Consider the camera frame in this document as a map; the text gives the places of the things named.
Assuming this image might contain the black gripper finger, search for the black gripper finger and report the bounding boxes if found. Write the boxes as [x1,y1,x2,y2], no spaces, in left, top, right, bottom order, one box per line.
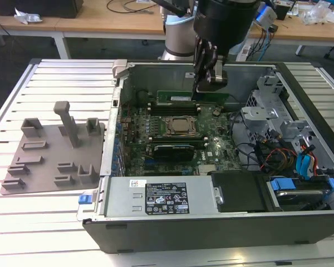
[193,36,218,101]
[199,62,228,92]

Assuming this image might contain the green RAM stick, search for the green RAM stick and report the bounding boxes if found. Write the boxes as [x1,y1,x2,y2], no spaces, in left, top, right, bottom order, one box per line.
[157,90,230,106]

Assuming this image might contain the black RAM slot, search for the black RAM slot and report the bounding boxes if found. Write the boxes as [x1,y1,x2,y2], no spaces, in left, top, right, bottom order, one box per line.
[148,139,204,144]
[148,107,200,113]
[148,137,204,141]
[148,141,204,146]
[148,100,200,106]
[148,111,200,117]
[148,103,200,109]
[148,135,204,139]

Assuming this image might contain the silver drive cage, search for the silver drive cage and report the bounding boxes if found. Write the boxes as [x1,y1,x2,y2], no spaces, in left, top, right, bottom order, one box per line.
[240,72,323,157]

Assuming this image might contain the green motherboard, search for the green motherboard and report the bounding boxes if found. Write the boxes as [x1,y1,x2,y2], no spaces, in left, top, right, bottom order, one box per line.
[119,94,251,177]

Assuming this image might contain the black container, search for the black container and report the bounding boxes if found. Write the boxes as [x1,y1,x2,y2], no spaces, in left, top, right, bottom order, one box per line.
[275,0,293,21]

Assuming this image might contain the silver CPU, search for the silver CPU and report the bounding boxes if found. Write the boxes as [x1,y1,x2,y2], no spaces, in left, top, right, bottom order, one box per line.
[171,118,189,132]

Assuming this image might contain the CPU socket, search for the CPU socket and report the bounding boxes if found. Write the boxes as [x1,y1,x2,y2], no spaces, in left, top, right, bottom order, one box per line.
[163,114,199,138]

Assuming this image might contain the metal socket cover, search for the metal socket cover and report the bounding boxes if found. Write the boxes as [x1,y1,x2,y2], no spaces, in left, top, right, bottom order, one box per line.
[165,116,198,136]

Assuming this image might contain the grey corner stop block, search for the grey corner stop block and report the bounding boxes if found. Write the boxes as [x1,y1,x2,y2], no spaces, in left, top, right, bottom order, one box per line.
[111,58,129,79]

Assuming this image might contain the wooden desk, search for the wooden desk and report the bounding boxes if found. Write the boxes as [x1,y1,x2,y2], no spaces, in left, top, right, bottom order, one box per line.
[55,0,168,38]
[0,10,73,61]
[247,11,334,57]

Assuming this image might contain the black graphics card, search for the black graphics card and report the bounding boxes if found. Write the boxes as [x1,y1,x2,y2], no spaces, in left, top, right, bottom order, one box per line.
[152,144,197,160]

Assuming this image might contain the clear plastic bags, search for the clear plastic bags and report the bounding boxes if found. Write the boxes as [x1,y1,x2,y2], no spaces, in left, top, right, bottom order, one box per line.
[302,0,334,26]

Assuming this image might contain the silver finned heatsink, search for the silver finned heatsink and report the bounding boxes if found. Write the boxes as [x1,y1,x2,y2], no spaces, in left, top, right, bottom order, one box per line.
[197,165,217,175]

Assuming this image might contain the black plastic shroud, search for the black plastic shroud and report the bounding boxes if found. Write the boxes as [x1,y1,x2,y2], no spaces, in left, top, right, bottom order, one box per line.
[208,170,271,214]

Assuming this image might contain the blue disk carrier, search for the blue disk carrier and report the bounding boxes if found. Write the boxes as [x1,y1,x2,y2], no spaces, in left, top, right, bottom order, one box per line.
[269,177,334,212]

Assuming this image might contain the silver hard disk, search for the silver hard disk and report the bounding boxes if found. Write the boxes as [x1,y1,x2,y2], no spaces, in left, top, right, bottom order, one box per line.
[275,189,328,212]

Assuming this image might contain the grey power supply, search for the grey power supply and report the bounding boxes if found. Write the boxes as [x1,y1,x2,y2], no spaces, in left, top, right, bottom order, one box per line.
[102,176,221,218]

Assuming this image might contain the black box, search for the black box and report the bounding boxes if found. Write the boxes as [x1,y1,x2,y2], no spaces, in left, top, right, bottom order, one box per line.
[0,0,85,19]

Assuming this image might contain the black and silver PC case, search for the black and silver PC case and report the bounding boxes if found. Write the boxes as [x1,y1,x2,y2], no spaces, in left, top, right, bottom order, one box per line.
[76,58,334,255]

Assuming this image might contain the crumpled white bag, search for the crumpled white bag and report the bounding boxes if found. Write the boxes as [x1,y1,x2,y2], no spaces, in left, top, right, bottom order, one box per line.
[13,6,44,26]

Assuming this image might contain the grey parts rack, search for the grey parts rack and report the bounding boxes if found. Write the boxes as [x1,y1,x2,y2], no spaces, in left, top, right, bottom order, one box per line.
[0,101,107,196]

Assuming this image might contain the blue hanging cable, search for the blue hanging cable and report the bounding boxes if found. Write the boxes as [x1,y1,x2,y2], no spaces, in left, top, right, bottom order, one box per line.
[262,26,270,61]

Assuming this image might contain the black cable bundle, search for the black cable bundle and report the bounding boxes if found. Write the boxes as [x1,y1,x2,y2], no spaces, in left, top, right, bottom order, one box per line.
[229,110,271,171]

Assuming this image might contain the yellow and orange wire bundle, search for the yellow and orange wire bundle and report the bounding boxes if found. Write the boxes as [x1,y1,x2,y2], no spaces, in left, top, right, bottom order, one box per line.
[261,146,296,174]

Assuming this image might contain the blue flat cable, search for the blue flat cable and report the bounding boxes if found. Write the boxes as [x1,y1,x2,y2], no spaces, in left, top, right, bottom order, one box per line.
[296,151,315,182]

